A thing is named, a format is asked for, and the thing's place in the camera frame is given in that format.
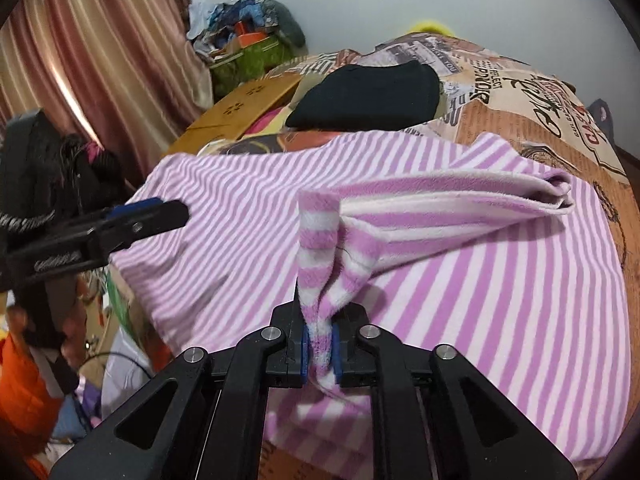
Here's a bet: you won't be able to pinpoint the pink striped fleece pants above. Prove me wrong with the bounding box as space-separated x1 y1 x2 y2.
112 131 631 479

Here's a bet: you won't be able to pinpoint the left hand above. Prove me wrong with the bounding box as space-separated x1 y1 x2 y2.
4 278 88 370

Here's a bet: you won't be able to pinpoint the wooden lap desk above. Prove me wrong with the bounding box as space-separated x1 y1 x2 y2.
166 74 302 155

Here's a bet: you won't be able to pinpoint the pink gold striped curtain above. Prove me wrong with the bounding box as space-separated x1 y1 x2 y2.
1 0 214 186

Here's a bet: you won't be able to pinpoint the green storage basket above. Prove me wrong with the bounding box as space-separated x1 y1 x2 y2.
209 32 293 100

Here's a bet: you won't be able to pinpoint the pile of clothes on basket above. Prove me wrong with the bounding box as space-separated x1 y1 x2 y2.
186 0 306 63

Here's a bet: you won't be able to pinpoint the black folded garment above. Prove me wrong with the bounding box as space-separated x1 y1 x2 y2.
285 61 440 132

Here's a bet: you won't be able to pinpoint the olive folded garment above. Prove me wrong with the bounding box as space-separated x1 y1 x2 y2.
434 80 449 119

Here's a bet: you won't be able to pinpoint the yellow foam headboard arch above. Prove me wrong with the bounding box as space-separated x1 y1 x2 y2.
408 20 454 37

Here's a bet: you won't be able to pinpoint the printed newspaper pattern bedspread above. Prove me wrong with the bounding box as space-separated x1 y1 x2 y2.
199 34 639 479

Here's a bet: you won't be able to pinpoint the grey backpack on floor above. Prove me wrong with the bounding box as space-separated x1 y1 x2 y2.
588 99 615 146

